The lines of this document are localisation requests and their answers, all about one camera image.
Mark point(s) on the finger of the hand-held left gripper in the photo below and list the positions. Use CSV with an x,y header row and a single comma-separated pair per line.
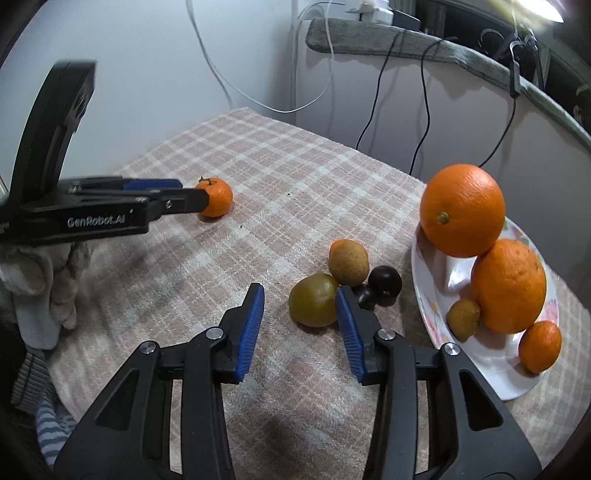
x,y
184,202
147,184

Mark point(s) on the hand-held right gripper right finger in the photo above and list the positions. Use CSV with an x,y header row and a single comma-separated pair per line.
x,y
351,332

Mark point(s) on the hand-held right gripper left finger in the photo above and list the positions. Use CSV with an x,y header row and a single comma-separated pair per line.
x,y
247,332

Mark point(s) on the small tangerine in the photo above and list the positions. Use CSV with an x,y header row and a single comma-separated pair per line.
x,y
540,347
217,198

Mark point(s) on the dark purple cherry tomato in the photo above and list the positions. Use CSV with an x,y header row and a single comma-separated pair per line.
x,y
366,297
384,280

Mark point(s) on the green tomato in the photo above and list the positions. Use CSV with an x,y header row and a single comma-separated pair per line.
x,y
314,300

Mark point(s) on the brown kiwi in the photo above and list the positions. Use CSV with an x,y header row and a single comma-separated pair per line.
x,y
463,321
348,262

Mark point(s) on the white floral plate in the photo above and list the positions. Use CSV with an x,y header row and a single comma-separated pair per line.
x,y
450,272

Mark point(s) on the rough large orange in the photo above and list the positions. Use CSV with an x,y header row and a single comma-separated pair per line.
x,y
508,286

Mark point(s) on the smooth large orange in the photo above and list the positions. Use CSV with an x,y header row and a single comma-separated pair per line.
x,y
461,210

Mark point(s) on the person's left hand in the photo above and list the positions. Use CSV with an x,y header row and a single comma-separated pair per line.
x,y
60,277

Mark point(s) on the checked beige tablecloth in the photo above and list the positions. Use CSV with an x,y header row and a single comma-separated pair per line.
x,y
277,184

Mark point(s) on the striped cloth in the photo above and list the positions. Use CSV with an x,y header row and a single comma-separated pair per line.
x,y
51,429

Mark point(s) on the white power strip with chargers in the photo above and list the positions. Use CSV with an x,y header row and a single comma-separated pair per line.
x,y
369,9

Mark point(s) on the black power adapter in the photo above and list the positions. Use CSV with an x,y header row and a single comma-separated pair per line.
x,y
406,18

